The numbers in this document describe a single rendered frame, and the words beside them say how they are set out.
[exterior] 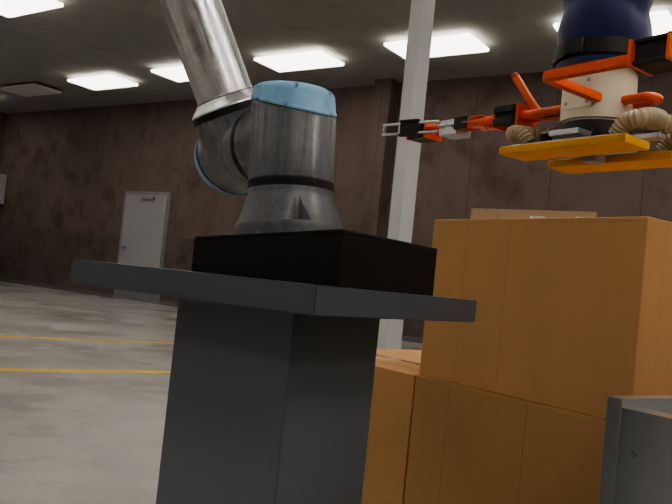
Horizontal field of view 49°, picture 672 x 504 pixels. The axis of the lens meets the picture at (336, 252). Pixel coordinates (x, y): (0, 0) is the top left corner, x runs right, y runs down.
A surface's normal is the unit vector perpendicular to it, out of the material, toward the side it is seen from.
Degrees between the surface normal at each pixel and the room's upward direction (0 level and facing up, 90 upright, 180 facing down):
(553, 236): 90
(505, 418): 90
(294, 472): 90
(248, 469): 90
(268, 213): 69
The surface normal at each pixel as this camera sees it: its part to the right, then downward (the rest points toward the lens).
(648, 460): -0.80, -0.11
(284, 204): -0.03, -0.43
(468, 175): -0.56, -0.09
